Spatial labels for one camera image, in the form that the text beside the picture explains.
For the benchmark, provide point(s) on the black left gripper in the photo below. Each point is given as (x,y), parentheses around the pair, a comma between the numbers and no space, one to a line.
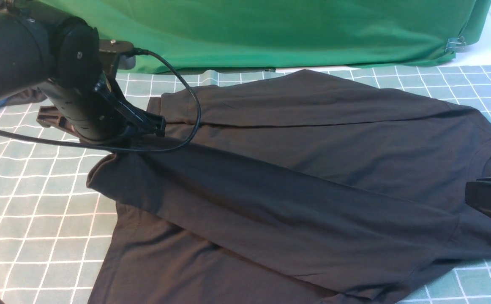
(98,114)

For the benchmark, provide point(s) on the green checkered tablecloth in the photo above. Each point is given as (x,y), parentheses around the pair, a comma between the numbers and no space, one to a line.
(54,232)

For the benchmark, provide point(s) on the dark gray long-sleeved shirt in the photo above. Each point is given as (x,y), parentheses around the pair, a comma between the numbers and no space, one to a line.
(300,189)

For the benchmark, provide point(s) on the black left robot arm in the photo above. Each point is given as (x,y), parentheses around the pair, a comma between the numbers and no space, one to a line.
(60,54)

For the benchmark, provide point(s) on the metal binder clip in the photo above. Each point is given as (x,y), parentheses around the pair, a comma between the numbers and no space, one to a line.
(455,44)

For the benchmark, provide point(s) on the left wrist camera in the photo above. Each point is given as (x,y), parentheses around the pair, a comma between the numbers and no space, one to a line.
(116,55)

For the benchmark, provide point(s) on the green backdrop cloth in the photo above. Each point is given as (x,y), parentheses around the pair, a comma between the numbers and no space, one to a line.
(210,34)

